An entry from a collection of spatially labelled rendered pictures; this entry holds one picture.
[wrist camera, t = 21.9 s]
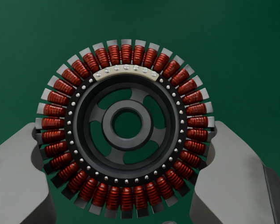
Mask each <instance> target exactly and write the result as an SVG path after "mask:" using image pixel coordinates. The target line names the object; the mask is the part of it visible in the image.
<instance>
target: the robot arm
mask: <svg viewBox="0 0 280 224"><path fill-rule="evenodd" d="M210 131H211V132H215V137H213V138H212V139H211V143H210V147H209V151H208V156H207V160H206V164H207V167H205V168H203V169H201V170H200V172H199V175H198V178H197V181H196V185H195V188H194V193H193V197H192V203H191V207H190V212H189V216H190V219H191V221H192V222H193V223H194V224H280V177H279V176H278V175H277V174H276V172H275V171H274V169H273V168H269V167H266V166H265V165H264V163H263V162H262V160H261V159H260V158H259V156H258V155H257V154H256V153H255V152H254V151H253V150H252V149H251V148H250V147H249V146H248V145H247V144H246V143H245V142H244V141H243V140H242V139H241V138H240V137H239V136H237V135H236V134H235V133H234V132H233V131H232V130H231V129H230V128H228V127H227V126H226V125H225V124H224V123H223V122H221V121H215V127H214V128H211V130H210ZM37 133H41V130H36V127H35V123H29V124H27V125H25V126H24V127H23V128H22V129H20V130H19V131H18V132H17V133H15V134H14V135H13V136H11V137H10V138H9V139H7V140H6V141H5V142H4V143H3V144H1V145H0V224H55V222H56V219H57V214H56V209H55V205H54V200H53V197H52V194H51V190H50V187H49V184H48V181H47V178H46V175H45V173H44V172H42V171H41V170H42V168H43V167H44V163H43V159H42V156H41V153H40V148H41V146H42V145H38V143H37V141H36V135H35V134H37Z"/></svg>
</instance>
